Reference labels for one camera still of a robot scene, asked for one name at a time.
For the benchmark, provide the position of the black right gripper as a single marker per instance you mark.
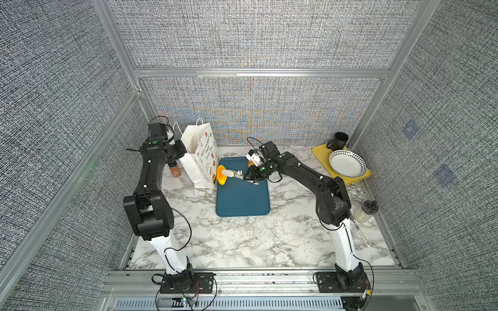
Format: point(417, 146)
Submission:
point(253, 174)

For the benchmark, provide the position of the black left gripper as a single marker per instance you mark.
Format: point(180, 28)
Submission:
point(180, 148)

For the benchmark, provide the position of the white paper gift bag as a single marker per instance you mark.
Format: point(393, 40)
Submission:
point(201, 159)

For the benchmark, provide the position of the metal tongs with silicone tips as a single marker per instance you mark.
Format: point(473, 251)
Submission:
point(238, 175)

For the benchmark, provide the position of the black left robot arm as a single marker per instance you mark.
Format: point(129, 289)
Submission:
point(149, 213)

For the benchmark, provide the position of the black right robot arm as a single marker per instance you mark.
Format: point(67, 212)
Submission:
point(333, 206)

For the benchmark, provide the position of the spice jar with black lid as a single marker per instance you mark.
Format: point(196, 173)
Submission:
point(175, 171)

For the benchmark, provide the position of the yellow cutting board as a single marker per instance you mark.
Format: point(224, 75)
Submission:
point(321, 153)

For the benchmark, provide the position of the black mug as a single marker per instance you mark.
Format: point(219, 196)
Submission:
point(338, 142)

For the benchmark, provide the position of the white bowl with patterned rim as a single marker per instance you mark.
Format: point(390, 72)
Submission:
point(347, 163)

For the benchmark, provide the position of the clear jar with black lid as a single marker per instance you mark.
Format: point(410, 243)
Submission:
point(366, 211)

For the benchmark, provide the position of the metal spoon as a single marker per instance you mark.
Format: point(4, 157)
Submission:
point(361, 234)

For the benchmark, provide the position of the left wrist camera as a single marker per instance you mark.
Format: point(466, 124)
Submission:
point(157, 131)

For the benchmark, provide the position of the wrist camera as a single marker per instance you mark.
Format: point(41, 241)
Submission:
point(157, 131)
point(253, 158)

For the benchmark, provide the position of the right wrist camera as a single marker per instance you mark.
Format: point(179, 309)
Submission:
point(253, 158)

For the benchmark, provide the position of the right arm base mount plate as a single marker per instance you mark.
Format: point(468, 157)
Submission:
point(340, 282)

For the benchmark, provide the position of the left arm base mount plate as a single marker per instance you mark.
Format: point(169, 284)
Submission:
point(198, 283)

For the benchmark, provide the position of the aluminium front rail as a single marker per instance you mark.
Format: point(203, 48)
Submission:
point(386, 280)

